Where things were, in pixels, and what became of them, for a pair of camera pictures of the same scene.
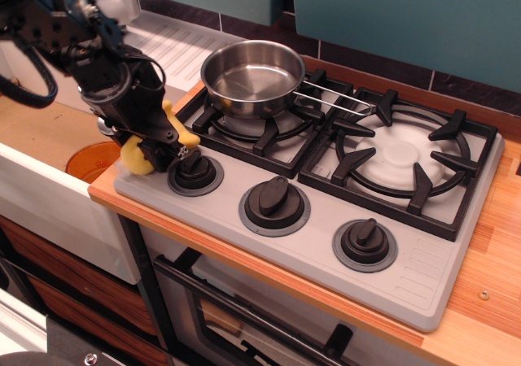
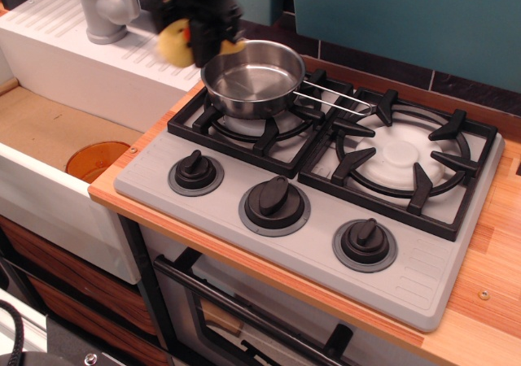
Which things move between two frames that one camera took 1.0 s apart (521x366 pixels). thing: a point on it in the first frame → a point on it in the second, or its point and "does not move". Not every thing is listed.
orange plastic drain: [89, 160] does not move
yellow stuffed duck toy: [135, 161] → [174, 43]
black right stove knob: [365, 246] does not move
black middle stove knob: [275, 208] does not move
